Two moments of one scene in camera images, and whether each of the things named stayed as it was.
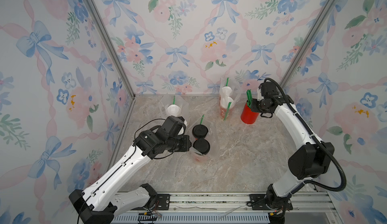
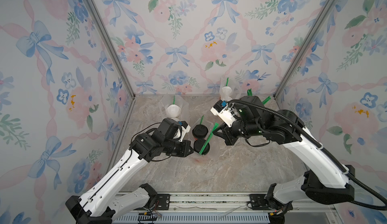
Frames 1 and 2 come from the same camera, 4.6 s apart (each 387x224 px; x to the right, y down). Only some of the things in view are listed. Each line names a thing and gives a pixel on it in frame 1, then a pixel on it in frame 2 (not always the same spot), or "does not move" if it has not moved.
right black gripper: x=253 y=107 → x=225 y=133
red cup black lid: x=199 y=131 does not move
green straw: x=202 y=116 does not move
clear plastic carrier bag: x=173 y=105 does not move
